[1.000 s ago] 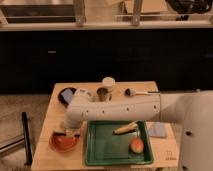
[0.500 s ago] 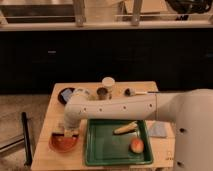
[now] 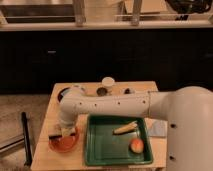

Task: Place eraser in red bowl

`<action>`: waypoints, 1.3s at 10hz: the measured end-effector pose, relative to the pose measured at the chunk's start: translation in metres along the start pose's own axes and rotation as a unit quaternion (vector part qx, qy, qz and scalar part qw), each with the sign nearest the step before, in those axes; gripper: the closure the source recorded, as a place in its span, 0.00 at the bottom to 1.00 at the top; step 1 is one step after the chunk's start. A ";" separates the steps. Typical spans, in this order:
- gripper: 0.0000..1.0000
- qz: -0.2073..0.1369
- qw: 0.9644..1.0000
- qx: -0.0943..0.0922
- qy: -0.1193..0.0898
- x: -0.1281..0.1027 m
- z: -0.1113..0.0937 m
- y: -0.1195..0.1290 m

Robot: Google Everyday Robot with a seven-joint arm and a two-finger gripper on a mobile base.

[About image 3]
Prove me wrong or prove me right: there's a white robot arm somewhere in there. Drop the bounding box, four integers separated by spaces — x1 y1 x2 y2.
59 86 213 171

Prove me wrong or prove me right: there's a red bowl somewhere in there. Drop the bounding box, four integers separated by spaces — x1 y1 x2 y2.
49 127 79 153

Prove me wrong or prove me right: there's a black bowl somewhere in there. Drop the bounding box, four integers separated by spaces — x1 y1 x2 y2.
57 87 70 102

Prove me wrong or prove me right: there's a green plastic tray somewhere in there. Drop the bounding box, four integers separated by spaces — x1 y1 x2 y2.
84 115 153 166

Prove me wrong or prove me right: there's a black bar on floor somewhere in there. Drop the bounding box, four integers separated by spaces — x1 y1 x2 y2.
21 112 32 166

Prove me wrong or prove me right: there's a dark round lid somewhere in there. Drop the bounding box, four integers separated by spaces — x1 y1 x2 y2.
96 87 108 96

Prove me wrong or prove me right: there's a white paper cup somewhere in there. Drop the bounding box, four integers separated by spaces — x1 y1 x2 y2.
102 77 115 92

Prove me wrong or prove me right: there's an orange peach fruit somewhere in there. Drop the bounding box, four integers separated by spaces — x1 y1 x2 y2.
130 138 144 153

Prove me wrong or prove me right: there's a grey cloth piece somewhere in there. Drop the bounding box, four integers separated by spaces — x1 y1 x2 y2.
148 120 167 138

